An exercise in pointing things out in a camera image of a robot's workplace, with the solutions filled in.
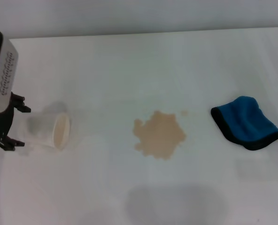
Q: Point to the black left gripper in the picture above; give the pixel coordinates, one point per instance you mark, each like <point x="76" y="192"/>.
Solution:
<point x="0" y="125"/>

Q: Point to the white paper cup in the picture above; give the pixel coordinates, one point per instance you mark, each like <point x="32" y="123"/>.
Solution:
<point x="59" y="132"/>

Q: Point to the blue rag with black trim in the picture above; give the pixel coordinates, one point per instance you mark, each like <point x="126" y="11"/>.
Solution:
<point x="243" y="122"/>

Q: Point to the brown liquid stain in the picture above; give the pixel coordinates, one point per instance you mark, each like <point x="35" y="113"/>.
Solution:
<point x="160" y="138"/>

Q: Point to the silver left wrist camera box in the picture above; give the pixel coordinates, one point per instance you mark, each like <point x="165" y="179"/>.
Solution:
<point x="2" y="70"/>

